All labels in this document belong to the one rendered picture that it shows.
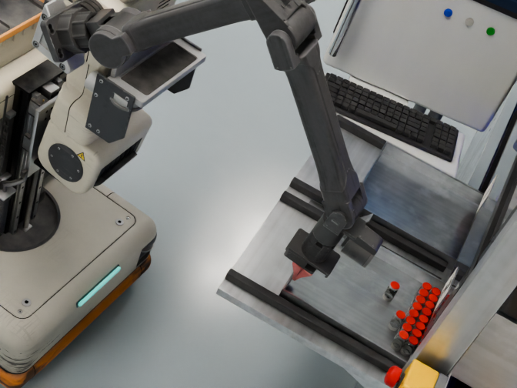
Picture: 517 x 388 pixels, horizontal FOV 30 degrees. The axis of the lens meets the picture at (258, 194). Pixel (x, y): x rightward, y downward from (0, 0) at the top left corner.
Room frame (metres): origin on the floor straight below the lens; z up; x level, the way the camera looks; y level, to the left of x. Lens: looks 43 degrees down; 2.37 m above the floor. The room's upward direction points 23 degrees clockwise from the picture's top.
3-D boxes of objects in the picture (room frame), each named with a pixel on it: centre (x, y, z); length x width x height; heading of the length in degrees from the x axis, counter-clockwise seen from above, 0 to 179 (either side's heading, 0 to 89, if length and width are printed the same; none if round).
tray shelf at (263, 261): (1.58, -0.29, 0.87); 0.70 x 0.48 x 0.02; 171
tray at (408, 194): (1.74, -0.39, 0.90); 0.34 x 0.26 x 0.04; 81
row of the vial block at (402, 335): (1.39, -0.40, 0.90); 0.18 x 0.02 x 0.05; 170
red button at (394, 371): (1.15, -0.37, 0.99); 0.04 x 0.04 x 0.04; 81
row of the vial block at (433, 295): (1.39, -0.42, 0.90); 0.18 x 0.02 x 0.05; 170
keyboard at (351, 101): (2.13, -0.24, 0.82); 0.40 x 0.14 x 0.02; 89
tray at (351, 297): (1.41, -0.31, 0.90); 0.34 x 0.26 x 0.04; 80
